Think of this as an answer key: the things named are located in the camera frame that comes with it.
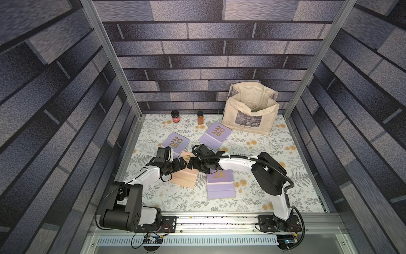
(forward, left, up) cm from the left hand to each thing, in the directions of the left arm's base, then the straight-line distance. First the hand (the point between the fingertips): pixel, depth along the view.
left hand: (181, 163), depth 91 cm
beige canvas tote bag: (+44, -48, +7) cm, 65 cm away
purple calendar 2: (+22, -21, -2) cm, 31 cm away
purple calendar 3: (-12, -22, -1) cm, 25 cm away
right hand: (-1, -5, -1) cm, 6 cm away
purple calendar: (+17, +5, -2) cm, 17 cm away
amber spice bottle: (+35, -10, +4) cm, 36 cm away
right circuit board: (-36, -51, -3) cm, 63 cm away
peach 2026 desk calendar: (-6, -3, -5) cm, 8 cm away
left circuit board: (-36, +10, -4) cm, 37 cm away
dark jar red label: (+36, +8, +4) cm, 37 cm away
